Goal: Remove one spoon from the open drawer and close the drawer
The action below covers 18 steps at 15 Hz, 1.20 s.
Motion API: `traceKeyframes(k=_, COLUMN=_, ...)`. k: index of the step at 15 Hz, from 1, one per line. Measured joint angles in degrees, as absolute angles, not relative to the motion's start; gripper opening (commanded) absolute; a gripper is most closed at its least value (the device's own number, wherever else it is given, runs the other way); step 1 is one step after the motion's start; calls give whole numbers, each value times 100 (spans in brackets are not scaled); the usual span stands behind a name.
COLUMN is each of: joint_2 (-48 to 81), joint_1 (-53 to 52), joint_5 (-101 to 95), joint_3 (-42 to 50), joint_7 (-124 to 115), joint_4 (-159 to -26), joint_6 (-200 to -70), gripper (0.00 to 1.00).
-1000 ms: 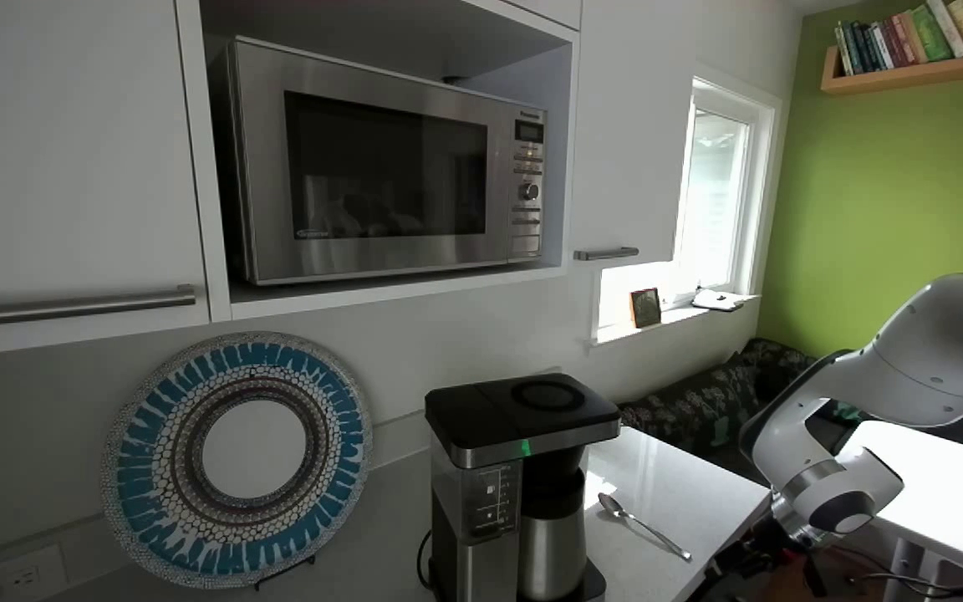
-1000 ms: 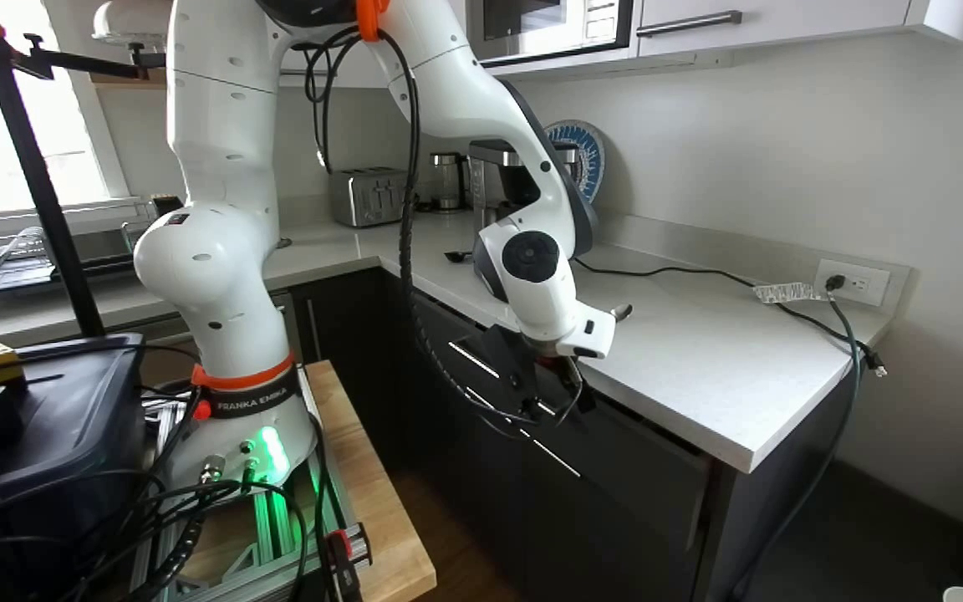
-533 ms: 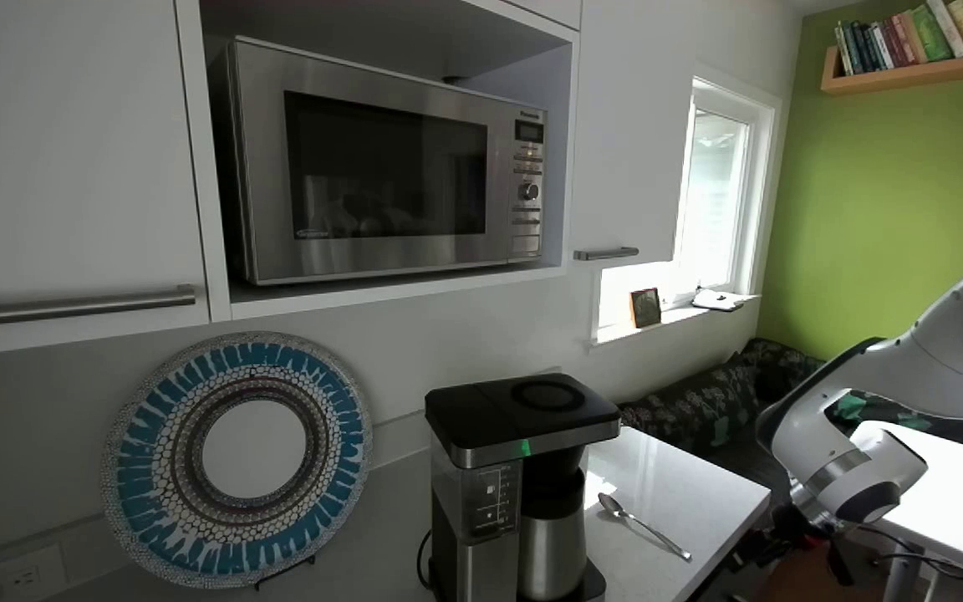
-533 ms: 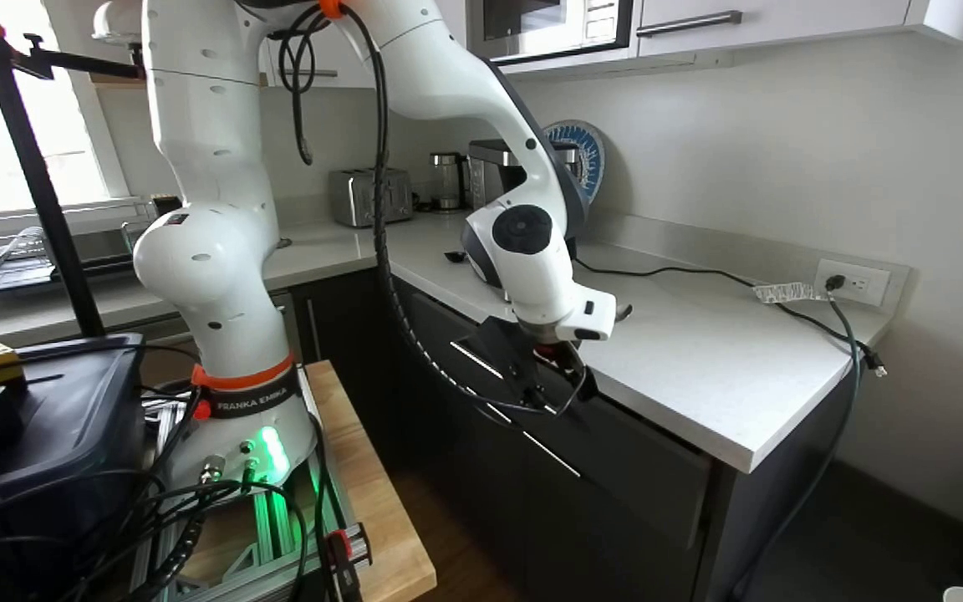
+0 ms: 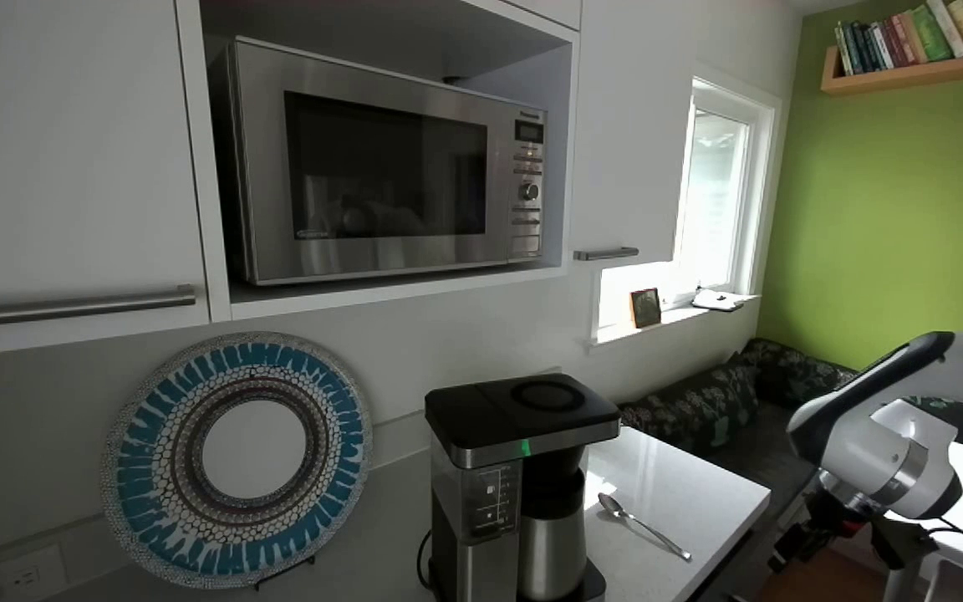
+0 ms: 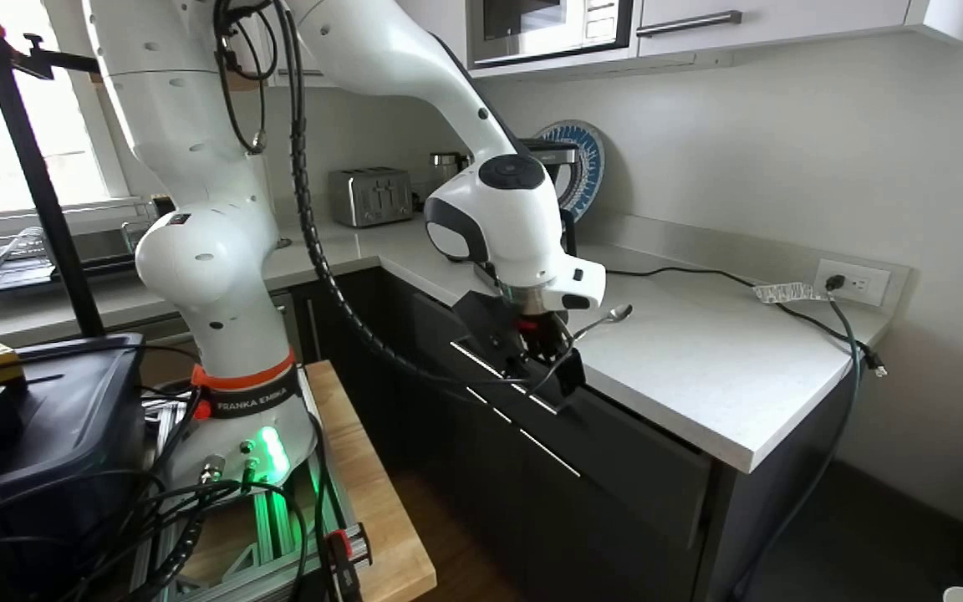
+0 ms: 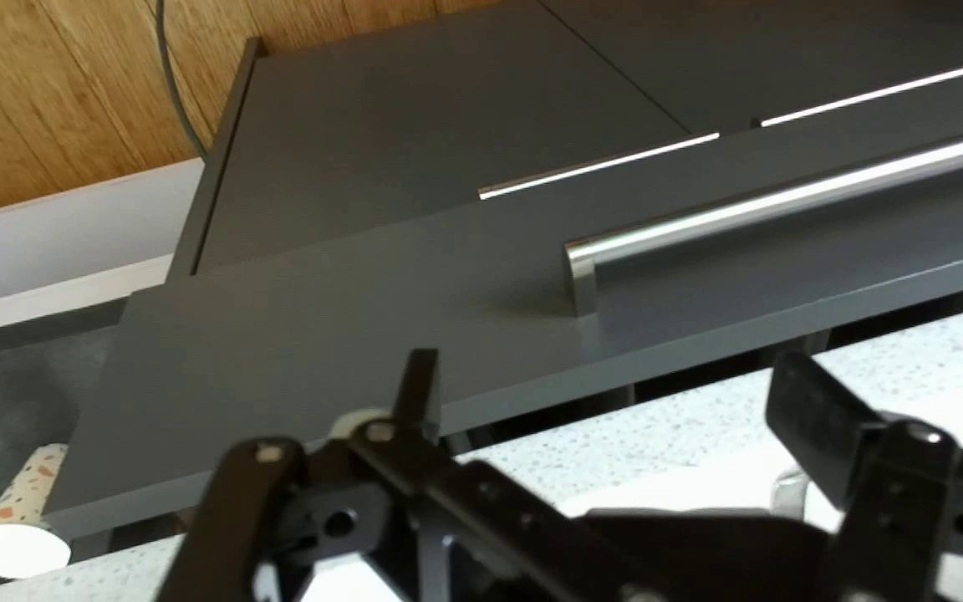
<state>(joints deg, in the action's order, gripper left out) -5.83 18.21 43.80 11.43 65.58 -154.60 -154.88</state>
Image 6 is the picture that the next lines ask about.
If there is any long steel cabinet handle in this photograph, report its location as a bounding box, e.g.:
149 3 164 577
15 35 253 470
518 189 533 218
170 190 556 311
637 7 750 40

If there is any black cable tangle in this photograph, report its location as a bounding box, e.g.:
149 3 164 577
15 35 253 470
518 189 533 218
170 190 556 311
50 370 358 602

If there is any black equipment case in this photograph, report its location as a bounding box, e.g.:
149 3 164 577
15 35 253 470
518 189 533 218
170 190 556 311
0 331 154 602

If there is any steel drawer handle bar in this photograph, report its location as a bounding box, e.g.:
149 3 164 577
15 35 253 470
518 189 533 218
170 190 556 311
445 338 565 422

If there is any black clamp pole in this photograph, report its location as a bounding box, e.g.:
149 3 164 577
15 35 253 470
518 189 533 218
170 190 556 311
0 0 106 341

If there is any white wall outlet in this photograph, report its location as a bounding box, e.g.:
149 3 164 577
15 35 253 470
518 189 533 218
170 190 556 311
813 257 896 311

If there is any black coffee maker cord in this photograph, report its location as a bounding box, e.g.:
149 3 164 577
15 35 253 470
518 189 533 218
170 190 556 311
602 262 769 298

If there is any steel teaspoon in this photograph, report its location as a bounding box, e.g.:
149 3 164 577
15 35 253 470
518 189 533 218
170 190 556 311
565 300 638 344

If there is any black hanging power cable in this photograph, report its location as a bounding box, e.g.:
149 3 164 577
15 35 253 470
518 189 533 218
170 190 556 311
727 273 893 602

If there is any red clamp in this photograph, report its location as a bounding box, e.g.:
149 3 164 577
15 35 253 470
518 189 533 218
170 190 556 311
326 522 374 577

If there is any blue patterned decorative plate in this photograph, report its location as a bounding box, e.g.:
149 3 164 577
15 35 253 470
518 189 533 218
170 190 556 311
533 117 613 228

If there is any wire dish rack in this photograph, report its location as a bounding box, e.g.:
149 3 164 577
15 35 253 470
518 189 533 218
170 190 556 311
0 196 167 300

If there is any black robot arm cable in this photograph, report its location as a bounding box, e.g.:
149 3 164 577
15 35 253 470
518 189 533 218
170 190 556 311
267 0 486 396

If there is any wooden robot cart top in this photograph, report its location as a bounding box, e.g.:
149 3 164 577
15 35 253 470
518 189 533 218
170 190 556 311
174 359 443 602

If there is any wide white cabinet door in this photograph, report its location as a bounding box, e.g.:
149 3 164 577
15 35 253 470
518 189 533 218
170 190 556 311
631 0 915 62

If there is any dark grey kitchen drawer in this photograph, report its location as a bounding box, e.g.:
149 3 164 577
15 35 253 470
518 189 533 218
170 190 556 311
374 269 721 544

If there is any dark kitchen base cabinet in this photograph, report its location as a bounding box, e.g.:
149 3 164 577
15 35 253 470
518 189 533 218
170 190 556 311
277 263 859 602

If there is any steel toaster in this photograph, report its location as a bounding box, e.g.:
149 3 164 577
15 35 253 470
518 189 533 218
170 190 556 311
332 164 421 236

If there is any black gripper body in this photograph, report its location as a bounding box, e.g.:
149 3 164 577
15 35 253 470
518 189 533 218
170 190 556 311
479 298 575 378

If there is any small steel canister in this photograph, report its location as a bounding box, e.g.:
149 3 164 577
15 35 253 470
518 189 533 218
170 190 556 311
427 146 472 195

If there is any white corner wall cabinet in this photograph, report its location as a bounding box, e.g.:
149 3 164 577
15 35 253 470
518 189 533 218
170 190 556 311
905 0 963 52

